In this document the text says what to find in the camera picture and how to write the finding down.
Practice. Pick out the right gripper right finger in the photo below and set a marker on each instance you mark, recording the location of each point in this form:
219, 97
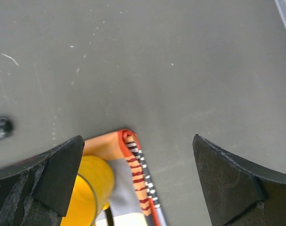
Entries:
239, 192

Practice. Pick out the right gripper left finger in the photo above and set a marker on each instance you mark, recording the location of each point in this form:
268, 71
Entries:
37, 191

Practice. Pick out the yellow transparent mug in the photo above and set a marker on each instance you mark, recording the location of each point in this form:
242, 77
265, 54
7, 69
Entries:
93, 186

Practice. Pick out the colourful patchwork placemat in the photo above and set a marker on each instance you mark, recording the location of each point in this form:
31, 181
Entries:
133, 201

